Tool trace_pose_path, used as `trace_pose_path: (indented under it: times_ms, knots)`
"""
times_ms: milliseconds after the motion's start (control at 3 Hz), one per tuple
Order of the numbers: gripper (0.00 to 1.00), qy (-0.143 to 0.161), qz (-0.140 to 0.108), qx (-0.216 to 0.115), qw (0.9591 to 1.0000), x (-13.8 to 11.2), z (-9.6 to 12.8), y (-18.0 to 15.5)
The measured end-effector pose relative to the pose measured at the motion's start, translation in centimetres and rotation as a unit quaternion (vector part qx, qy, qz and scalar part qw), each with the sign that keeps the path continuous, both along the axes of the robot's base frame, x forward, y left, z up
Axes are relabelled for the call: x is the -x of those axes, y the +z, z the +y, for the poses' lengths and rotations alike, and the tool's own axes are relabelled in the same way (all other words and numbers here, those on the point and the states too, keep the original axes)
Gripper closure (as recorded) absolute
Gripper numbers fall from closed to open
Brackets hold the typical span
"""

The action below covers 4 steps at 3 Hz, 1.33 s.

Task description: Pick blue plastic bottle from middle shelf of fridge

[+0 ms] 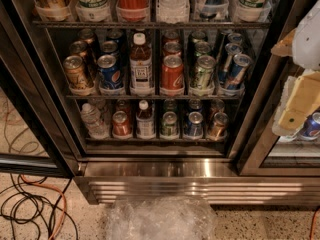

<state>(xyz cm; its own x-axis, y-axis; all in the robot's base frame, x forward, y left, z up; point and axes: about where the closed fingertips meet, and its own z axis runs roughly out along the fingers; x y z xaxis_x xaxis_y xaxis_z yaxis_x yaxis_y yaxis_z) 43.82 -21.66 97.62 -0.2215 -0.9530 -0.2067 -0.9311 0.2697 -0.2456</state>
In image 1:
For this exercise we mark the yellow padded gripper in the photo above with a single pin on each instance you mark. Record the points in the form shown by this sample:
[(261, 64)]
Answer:
[(308, 40)]

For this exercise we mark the brown tea bottle white cap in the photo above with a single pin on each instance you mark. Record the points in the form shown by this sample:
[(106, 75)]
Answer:
[(141, 63)]

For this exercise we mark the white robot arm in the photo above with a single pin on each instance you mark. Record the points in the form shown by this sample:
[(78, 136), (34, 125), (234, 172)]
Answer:
[(306, 46)]

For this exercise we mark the blue can right fridge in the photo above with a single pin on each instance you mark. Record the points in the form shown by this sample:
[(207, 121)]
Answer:
[(311, 127)]

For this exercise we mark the gold can lower shelf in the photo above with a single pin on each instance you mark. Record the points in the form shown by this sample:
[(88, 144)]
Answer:
[(218, 125)]

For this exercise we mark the blue can lower shelf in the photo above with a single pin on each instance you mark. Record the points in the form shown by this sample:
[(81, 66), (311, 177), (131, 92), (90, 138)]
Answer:
[(193, 125)]

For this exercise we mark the steel fridge base grille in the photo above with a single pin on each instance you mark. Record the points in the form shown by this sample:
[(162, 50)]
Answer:
[(216, 191)]

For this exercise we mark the green can lower shelf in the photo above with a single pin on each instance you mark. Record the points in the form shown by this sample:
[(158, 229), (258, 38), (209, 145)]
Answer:
[(169, 124)]

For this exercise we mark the tea bottle lower shelf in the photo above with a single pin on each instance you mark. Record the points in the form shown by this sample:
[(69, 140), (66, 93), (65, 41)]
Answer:
[(145, 120)]

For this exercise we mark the clear water bottle top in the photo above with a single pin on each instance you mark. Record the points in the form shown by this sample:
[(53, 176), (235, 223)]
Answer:
[(172, 11)]

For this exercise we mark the red can lower shelf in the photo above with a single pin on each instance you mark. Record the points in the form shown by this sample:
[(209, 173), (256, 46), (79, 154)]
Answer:
[(121, 124)]

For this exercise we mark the red Coca-Cola bottle top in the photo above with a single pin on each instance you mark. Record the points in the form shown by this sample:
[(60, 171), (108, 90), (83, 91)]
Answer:
[(133, 10)]

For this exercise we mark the clear water bottle lower shelf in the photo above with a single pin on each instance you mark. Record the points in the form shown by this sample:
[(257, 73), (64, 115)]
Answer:
[(91, 117)]

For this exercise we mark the white green soda bottle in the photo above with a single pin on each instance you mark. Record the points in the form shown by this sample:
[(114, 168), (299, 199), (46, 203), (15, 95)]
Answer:
[(93, 10)]

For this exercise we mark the left fridge glass door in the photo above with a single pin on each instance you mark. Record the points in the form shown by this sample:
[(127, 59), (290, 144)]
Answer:
[(33, 138)]

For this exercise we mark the blue slim can front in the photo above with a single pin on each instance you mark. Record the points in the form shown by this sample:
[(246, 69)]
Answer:
[(240, 64)]

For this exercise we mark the green can front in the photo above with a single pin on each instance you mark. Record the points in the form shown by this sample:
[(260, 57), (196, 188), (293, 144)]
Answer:
[(202, 72)]

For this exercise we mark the red Coca-Cola can front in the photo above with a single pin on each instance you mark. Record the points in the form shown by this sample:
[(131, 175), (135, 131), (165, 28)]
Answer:
[(172, 72)]

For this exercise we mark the clear plastic bag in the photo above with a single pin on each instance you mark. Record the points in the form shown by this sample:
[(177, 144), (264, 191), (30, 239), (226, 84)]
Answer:
[(161, 218)]

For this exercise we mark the blue Pepsi can front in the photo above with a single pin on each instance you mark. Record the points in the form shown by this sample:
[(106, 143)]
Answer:
[(110, 73)]

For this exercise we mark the gold can front left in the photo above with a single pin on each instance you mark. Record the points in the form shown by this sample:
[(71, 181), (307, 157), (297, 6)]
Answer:
[(77, 72)]

